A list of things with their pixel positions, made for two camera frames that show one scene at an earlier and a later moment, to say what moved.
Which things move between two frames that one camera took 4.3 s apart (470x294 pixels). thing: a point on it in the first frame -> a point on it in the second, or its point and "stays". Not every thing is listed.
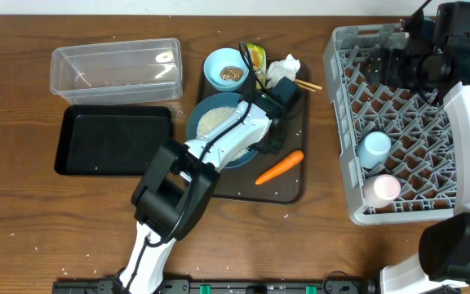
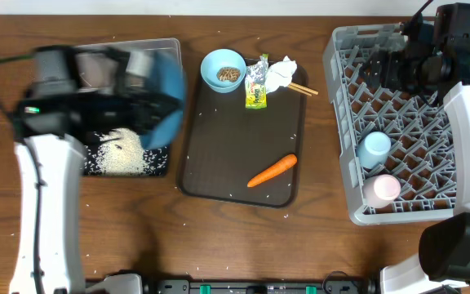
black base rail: x=339 y=282 stays
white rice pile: x=213 y=118 -> x=121 y=153
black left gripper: x=278 y=133 -> x=149 y=113
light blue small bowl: x=226 y=69 stays
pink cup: x=381 y=190 stays
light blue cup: x=373 y=149 stays
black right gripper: x=394 y=58 stays
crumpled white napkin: x=280 y=69 stays
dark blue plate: x=228 y=100 -> x=171 y=86
